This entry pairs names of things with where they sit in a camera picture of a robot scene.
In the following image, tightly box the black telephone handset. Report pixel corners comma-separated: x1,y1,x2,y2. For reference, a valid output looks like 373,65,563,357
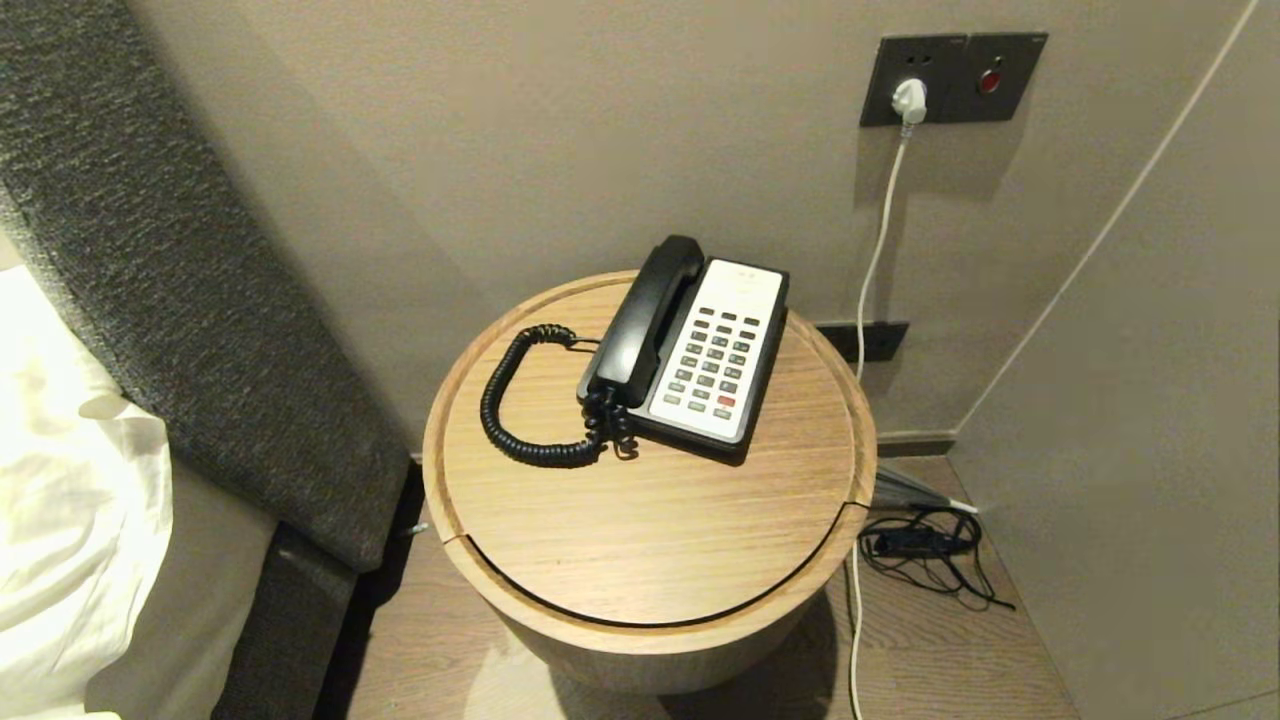
578,235,705,409

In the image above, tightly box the black white telephone base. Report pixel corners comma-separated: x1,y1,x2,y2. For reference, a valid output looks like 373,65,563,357
578,257,791,466

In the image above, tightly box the round wooden side table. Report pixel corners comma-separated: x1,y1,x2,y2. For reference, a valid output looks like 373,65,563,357
422,270,879,696

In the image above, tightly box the brown skirting board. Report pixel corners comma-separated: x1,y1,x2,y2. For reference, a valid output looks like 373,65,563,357
875,430,961,459

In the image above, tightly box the transparent folded umbrella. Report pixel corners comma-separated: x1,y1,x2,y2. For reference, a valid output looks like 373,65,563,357
868,465,979,516

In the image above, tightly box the white power plug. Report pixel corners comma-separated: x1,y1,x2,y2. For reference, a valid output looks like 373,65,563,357
890,78,927,128

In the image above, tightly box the grey fabric headboard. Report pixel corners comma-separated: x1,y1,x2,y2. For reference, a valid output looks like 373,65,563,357
0,0,413,573

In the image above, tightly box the beige mattress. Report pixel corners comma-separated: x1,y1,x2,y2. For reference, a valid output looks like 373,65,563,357
85,460,279,720

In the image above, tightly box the white pillow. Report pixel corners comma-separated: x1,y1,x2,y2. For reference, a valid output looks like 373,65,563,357
0,265,176,720

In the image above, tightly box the black coiled phone cord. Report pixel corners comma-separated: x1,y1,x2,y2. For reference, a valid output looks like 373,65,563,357
480,323,638,469

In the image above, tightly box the small dark wall socket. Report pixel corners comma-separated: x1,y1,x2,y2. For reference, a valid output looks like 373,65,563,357
815,321,909,364

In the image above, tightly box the white power cable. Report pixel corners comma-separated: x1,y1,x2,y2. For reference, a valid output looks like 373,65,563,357
848,124,907,720

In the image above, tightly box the black power adapter with cable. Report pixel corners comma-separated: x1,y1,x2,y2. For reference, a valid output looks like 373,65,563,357
857,508,1016,612

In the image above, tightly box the dark wall socket plate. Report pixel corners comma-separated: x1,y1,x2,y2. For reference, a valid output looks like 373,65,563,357
859,35,969,128

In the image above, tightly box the grey fabric bed frame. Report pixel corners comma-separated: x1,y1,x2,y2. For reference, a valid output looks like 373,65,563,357
212,522,359,720

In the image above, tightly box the dark switch plate red button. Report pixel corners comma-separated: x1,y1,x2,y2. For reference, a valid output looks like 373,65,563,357
960,32,1048,124

